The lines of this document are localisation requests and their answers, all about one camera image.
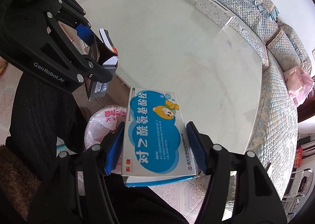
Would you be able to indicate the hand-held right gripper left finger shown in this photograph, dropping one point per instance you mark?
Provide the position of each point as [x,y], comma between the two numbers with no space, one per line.
[114,150]

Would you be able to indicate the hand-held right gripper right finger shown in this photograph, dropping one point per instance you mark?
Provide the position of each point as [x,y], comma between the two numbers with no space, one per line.
[196,147]

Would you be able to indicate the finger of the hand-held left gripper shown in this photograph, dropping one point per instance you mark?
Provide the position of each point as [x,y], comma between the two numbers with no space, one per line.
[83,32]
[81,62]

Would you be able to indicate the dark box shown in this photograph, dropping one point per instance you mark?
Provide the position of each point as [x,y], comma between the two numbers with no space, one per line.
[98,52]

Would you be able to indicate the trash bin with plastic bag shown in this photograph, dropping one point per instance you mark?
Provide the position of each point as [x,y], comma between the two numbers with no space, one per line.
[98,125]

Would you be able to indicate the blue medicine box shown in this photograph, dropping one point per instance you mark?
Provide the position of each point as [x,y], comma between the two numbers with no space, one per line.
[152,128]

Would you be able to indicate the person's left leg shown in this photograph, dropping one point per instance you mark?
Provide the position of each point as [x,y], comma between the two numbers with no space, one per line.
[37,105]

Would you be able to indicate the person's leg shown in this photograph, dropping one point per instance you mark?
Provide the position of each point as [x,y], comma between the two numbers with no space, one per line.
[37,105]
[147,204]

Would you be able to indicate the person's right leg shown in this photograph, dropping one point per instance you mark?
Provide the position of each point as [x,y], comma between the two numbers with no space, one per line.
[147,204]

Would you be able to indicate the patterned curved sofa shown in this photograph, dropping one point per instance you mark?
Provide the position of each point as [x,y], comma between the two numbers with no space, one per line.
[275,105]

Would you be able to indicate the white coffee table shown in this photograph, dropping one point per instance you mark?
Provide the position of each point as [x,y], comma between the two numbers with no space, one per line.
[187,49]

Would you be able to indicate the red hanging decoration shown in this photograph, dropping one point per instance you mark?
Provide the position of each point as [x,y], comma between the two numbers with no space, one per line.
[298,157]

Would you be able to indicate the brown fuzzy cushion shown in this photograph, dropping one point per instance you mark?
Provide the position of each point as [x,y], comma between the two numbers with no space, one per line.
[14,172]

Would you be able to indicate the metal rack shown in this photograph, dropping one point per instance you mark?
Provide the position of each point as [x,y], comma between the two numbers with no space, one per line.
[295,182]

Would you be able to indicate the pink plastic bag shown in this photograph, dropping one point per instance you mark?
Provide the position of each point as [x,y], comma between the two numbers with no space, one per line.
[297,83]

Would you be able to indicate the white patterned tissue box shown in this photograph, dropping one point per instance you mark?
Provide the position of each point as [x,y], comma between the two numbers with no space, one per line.
[211,11]

